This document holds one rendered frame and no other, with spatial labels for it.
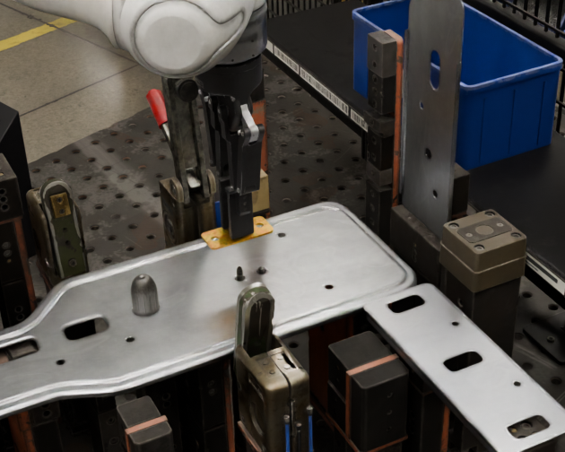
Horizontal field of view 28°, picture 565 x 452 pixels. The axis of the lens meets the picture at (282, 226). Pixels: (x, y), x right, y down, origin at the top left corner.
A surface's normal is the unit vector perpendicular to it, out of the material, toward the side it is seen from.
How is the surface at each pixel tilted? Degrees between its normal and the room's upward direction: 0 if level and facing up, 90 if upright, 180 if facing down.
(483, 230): 0
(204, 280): 0
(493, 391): 0
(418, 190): 90
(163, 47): 90
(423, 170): 90
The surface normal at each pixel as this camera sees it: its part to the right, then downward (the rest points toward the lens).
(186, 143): 0.44, 0.35
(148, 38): 0.09, 0.59
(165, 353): -0.03, -0.83
